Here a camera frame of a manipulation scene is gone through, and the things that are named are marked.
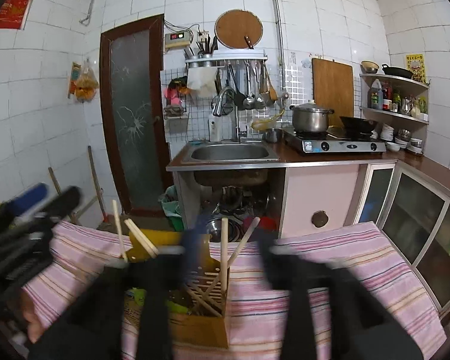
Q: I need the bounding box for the red wall poster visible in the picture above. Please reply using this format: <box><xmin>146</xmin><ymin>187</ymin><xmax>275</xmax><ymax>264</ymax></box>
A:
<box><xmin>0</xmin><ymin>0</ymin><xmax>31</xmax><ymax>31</ymax></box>

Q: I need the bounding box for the person's left hand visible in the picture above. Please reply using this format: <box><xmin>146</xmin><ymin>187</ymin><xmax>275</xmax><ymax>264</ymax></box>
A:
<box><xmin>19</xmin><ymin>290</ymin><xmax>47</xmax><ymax>344</ymax></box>

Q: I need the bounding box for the black pan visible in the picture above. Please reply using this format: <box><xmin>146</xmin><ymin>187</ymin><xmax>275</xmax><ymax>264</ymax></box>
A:
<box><xmin>382</xmin><ymin>64</ymin><xmax>413</xmax><ymax>80</ymax></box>

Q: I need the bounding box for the green frog-handled utensil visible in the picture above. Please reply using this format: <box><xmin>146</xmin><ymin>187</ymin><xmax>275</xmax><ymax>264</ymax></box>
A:
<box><xmin>127</xmin><ymin>287</ymin><xmax>191</xmax><ymax>315</ymax></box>

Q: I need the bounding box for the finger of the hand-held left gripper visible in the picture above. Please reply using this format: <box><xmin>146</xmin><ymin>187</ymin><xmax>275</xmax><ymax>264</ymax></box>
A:
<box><xmin>0</xmin><ymin>182</ymin><xmax>50</xmax><ymax>233</ymax></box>
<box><xmin>7</xmin><ymin>185</ymin><xmax>82</xmax><ymax>233</ymax></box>

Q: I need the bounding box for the beige controller box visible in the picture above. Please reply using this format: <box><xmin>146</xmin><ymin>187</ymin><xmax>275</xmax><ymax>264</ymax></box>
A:
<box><xmin>164</xmin><ymin>30</ymin><xmax>194</xmax><ymax>50</ymax></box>

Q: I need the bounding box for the steel faucet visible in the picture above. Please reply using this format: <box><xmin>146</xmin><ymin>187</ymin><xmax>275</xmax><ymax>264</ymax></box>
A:
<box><xmin>212</xmin><ymin>86</ymin><xmax>248</xmax><ymax>144</ymax></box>

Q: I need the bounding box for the black spatula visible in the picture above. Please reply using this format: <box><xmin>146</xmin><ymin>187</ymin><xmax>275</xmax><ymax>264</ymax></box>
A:
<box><xmin>229</xmin><ymin>64</ymin><xmax>247</xmax><ymax>108</ymax></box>

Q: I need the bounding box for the white water purifier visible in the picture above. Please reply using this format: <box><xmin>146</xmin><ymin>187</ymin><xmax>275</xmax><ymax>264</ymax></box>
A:
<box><xmin>209</xmin><ymin>112</ymin><xmax>223</xmax><ymax>142</ymax></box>

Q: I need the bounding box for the long wooden broom handle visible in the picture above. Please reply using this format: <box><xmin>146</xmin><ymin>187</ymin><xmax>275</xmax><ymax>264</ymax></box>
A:
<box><xmin>87</xmin><ymin>145</ymin><xmax>108</xmax><ymax>223</ymax></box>

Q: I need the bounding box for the yellow perforated utensil holder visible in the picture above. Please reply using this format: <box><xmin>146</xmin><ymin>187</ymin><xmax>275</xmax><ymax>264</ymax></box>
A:
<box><xmin>124</xmin><ymin>229</ymin><xmax>231</xmax><ymax>349</ymax></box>

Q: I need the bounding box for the pink striped tablecloth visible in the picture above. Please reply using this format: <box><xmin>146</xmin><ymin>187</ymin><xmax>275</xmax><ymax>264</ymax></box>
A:
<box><xmin>20</xmin><ymin>220</ymin><xmax>449</xmax><ymax>360</ymax></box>

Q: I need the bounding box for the metal wall rack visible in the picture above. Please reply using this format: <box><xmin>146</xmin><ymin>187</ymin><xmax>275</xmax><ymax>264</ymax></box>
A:
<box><xmin>184</xmin><ymin>49</ymin><xmax>268</xmax><ymax>69</ymax></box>

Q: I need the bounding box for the green plastic bag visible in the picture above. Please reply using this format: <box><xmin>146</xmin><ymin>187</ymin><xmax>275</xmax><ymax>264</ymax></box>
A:
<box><xmin>158</xmin><ymin>185</ymin><xmax>185</xmax><ymax>232</ymax></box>

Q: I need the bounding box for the steel gas stove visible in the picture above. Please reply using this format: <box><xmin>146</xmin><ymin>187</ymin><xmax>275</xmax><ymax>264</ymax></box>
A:
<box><xmin>283</xmin><ymin>125</ymin><xmax>387</xmax><ymax>154</ymax></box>

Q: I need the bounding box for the frosted glass door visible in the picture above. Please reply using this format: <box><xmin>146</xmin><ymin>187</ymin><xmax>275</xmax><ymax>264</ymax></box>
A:
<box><xmin>99</xmin><ymin>14</ymin><xmax>173</xmax><ymax>218</ymax></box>

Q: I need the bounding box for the round wooden board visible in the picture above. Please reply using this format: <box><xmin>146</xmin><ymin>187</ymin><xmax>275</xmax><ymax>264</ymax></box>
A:
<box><xmin>214</xmin><ymin>9</ymin><xmax>264</xmax><ymax>50</ymax></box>

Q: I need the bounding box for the metal corner shelf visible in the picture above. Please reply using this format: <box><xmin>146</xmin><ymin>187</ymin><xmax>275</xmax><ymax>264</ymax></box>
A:
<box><xmin>359</xmin><ymin>72</ymin><xmax>430</xmax><ymax>125</ymax></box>

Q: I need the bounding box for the rectangular wooden cutting board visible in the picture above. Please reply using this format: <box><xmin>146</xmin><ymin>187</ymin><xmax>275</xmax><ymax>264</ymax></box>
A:
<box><xmin>311</xmin><ymin>57</ymin><xmax>355</xmax><ymax>128</ymax></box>

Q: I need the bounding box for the steel sink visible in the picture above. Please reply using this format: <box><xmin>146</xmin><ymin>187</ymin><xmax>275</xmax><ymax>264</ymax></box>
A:
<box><xmin>182</xmin><ymin>142</ymin><xmax>280</xmax><ymax>164</ymax></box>

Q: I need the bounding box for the yellow wall poster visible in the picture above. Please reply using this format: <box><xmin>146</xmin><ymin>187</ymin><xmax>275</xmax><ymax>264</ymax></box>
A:
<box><xmin>405</xmin><ymin>53</ymin><xmax>427</xmax><ymax>84</ymax></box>

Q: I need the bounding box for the white hanging cloth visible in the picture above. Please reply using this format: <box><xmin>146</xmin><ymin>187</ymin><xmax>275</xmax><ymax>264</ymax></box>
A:
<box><xmin>187</xmin><ymin>67</ymin><xmax>217</xmax><ymax>100</ymax></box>

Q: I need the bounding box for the pink wall caddy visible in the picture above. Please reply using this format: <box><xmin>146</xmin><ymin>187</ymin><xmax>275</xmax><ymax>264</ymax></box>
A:
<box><xmin>163</xmin><ymin>78</ymin><xmax>189</xmax><ymax>120</ymax></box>

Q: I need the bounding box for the hanging plastic bag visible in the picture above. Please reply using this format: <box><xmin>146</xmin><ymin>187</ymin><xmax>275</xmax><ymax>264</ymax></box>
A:
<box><xmin>74</xmin><ymin>58</ymin><xmax>100</xmax><ymax>103</ymax></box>

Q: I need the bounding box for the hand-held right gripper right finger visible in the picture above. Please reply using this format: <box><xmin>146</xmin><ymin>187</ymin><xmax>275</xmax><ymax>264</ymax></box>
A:
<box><xmin>253</xmin><ymin>229</ymin><xmax>424</xmax><ymax>360</ymax></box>

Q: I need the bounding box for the black wok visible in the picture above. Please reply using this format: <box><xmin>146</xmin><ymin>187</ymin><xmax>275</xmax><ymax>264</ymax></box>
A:
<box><xmin>339</xmin><ymin>115</ymin><xmax>379</xmax><ymax>135</ymax></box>

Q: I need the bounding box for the pink cabinet door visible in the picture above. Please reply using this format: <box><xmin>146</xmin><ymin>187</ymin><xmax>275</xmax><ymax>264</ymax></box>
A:
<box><xmin>277</xmin><ymin>163</ymin><xmax>368</xmax><ymax>239</ymax></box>

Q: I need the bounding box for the pile of steel pans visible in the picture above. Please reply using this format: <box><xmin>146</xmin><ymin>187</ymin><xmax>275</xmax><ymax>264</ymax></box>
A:
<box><xmin>200</xmin><ymin>185</ymin><xmax>279</xmax><ymax>244</ymax></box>

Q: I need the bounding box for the steel cooking pot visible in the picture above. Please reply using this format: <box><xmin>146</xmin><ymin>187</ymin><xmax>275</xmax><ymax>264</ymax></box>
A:
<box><xmin>289</xmin><ymin>99</ymin><xmax>335</xmax><ymax>134</ymax></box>

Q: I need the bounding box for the glass door cabinet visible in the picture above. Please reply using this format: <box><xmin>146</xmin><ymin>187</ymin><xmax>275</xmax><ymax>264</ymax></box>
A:
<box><xmin>354</xmin><ymin>161</ymin><xmax>450</xmax><ymax>317</ymax></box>

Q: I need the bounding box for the colourful wall card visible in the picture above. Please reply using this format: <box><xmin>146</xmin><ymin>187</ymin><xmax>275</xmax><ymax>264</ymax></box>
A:
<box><xmin>68</xmin><ymin>62</ymin><xmax>82</xmax><ymax>99</ymax></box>

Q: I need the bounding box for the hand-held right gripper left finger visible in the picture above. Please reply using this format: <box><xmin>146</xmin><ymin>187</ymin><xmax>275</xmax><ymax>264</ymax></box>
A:
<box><xmin>28</xmin><ymin>212</ymin><xmax>211</xmax><ymax>360</ymax></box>

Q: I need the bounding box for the steel vertical pipe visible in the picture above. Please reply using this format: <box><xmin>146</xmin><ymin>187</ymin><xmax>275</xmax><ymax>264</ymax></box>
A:
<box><xmin>268</xmin><ymin>0</ymin><xmax>286</xmax><ymax>69</ymax></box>

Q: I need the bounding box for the steel cutlery cup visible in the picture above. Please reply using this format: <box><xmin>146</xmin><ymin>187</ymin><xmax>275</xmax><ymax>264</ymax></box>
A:
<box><xmin>195</xmin><ymin>32</ymin><xmax>219</xmax><ymax>68</ymax></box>

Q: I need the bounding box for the steel ladle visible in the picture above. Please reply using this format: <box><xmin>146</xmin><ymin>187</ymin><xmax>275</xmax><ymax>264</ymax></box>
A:
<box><xmin>244</xmin><ymin>60</ymin><xmax>257</xmax><ymax>110</ymax></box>

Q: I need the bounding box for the yellow hose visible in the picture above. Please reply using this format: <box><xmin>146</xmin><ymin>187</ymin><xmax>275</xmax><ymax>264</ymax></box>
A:
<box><xmin>251</xmin><ymin>108</ymin><xmax>286</xmax><ymax>132</ymax></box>

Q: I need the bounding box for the green-label oil bottle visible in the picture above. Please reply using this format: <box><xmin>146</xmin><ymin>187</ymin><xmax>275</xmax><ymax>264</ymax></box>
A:
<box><xmin>370</xmin><ymin>79</ymin><xmax>384</xmax><ymax>110</ymax></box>

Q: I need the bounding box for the red sauce bottle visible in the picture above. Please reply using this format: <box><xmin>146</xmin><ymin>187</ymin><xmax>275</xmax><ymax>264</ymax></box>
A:
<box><xmin>382</xmin><ymin>82</ymin><xmax>394</xmax><ymax>112</ymax></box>

